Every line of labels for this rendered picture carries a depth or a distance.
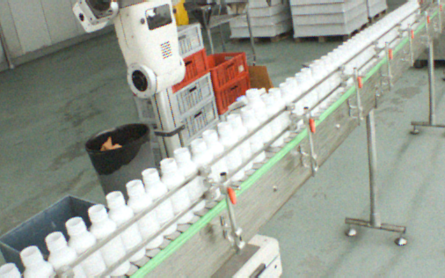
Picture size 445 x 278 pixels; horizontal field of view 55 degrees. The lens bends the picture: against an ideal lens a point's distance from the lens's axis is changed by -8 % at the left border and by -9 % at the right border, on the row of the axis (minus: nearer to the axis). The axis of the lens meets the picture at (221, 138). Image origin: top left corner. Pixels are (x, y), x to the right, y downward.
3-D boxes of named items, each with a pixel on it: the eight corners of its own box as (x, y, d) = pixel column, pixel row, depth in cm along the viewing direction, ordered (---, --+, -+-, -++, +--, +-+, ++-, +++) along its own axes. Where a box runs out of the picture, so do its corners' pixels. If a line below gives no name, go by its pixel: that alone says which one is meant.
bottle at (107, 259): (136, 266, 101) (114, 204, 95) (118, 281, 96) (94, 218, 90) (119, 259, 104) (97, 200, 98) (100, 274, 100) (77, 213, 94)
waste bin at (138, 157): (141, 243, 293) (113, 154, 270) (98, 228, 320) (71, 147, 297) (185, 208, 326) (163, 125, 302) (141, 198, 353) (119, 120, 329)
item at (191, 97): (177, 122, 364) (171, 95, 356) (138, 121, 385) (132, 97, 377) (215, 96, 411) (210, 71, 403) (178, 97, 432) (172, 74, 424)
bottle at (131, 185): (156, 252, 105) (137, 191, 99) (135, 249, 107) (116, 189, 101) (168, 237, 110) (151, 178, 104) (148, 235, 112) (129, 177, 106)
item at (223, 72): (216, 92, 420) (212, 69, 412) (181, 92, 443) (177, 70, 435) (250, 72, 465) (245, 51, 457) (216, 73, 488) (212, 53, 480)
